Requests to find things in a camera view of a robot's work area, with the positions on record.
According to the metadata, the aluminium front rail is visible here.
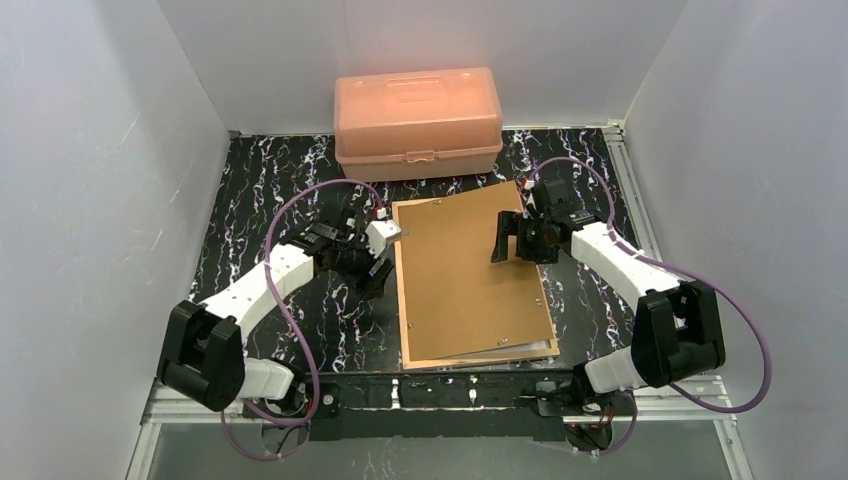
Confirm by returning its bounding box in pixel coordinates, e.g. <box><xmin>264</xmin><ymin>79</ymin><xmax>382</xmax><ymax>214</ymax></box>
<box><xmin>142</xmin><ymin>371</ymin><xmax>736</xmax><ymax>425</ymax></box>

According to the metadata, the aluminium right side rail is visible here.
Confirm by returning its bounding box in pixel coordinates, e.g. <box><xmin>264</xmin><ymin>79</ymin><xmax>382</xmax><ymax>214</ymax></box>
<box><xmin>602</xmin><ymin>119</ymin><xmax>663</xmax><ymax>260</ymax></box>

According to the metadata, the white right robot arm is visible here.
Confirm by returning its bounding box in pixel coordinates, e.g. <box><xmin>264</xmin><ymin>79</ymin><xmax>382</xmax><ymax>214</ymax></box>
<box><xmin>491</xmin><ymin>181</ymin><xmax>726</xmax><ymax>402</ymax></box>

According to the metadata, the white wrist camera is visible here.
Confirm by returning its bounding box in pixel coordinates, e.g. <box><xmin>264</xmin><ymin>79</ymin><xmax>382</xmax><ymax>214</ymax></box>
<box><xmin>365</xmin><ymin>207</ymin><xmax>402</xmax><ymax>258</ymax></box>
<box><xmin>521</xmin><ymin>178</ymin><xmax>539</xmax><ymax>218</ymax></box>

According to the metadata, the printed photo with white border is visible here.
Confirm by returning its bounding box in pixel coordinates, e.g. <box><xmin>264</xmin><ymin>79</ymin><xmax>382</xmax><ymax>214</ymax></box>
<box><xmin>455</xmin><ymin>339</ymin><xmax>559</xmax><ymax>361</ymax></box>

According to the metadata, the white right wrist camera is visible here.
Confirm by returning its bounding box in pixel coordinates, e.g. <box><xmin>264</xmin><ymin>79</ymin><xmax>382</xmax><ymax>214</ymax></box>
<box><xmin>521</xmin><ymin>178</ymin><xmax>539</xmax><ymax>218</ymax></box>

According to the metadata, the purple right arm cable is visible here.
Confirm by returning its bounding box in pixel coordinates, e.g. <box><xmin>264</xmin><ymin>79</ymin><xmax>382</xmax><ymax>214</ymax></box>
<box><xmin>527</xmin><ymin>156</ymin><xmax>774</xmax><ymax>457</ymax></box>

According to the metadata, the white wooden picture frame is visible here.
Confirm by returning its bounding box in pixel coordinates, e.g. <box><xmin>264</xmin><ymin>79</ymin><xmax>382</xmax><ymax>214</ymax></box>
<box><xmin>390</xmin><ymin>192</ymin><xmax>561</xmax><ymax>371</ymax></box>

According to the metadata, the translucent orange plastic box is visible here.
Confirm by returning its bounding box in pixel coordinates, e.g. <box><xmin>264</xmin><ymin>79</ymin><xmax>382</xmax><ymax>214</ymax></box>
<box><xmin>334</xmin><ymin>67</ymin><xmax>503</xmax><ymax>182</ymax></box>

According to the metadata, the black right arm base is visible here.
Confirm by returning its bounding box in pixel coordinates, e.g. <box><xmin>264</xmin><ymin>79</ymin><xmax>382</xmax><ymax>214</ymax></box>
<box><xmin>525</xmin><ymin>375</ymin><xmax>636</xmax><ymax>424</ymax></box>

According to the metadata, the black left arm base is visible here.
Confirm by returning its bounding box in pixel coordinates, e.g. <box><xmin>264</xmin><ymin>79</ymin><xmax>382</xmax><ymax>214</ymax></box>
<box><xmin>244</xmin><ymin>379</ymin><xmax>341</xmax><ymax>423</ymax></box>

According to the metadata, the aluminium rail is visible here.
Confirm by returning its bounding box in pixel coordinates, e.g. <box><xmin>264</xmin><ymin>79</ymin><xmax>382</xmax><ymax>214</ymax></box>
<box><xmin>602</xmin><ymin>119</ymin><xmax>663</xmax><ymax>260</ymax></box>
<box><xmin>142</xmin><ymin>371</ymin><xmax>736</xmax><ymax>425</ymax></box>

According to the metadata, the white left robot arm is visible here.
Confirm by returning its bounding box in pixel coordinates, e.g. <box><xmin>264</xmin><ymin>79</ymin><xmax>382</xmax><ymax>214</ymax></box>
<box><xmin>156</xmin><ymin>207</ymin><xmax>402</xmax><ymax>412</ymax></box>

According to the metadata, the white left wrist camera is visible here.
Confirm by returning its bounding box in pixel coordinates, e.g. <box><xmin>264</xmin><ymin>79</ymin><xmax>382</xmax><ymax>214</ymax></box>
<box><xmin>365</xmin><ymin>207</ymin><xmax>402</xmax><ymax>258</ymax></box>

